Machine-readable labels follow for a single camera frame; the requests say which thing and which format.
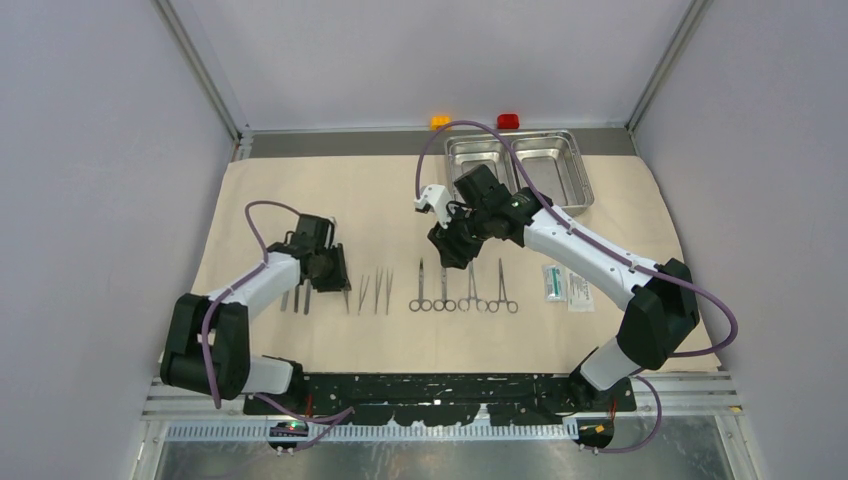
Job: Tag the straight steel scissors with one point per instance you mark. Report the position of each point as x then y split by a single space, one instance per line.
444 303

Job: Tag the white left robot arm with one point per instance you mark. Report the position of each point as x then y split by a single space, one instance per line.
207 349

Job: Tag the steel tweezers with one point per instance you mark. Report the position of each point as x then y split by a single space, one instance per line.
362 294
379 273
388 289

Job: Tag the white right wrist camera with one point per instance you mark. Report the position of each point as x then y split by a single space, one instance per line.
435 199

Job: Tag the long steel needle holder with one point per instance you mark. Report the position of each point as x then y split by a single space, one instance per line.
472 299

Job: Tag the green white sterile packet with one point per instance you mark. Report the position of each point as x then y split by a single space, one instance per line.
554 283

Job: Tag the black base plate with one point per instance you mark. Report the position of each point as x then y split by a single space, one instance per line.
514 399

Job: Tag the steel mesh instrument tray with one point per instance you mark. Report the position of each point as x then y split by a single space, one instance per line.
551 159

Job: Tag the yellow block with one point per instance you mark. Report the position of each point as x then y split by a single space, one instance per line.
437 122

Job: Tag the red block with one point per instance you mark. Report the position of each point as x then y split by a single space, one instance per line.
508 121

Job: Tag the steel hemostat clamp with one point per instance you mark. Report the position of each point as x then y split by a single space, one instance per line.
502 301

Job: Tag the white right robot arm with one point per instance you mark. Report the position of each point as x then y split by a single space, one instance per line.
658 313

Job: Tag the cream cloth wrap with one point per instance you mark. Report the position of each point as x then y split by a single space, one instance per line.
371 198

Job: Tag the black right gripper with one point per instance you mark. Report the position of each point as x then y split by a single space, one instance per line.
453 253

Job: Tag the curved steel scissors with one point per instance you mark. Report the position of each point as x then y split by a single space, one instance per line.
420 303

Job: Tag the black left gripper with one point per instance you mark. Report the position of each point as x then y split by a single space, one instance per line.
338 281

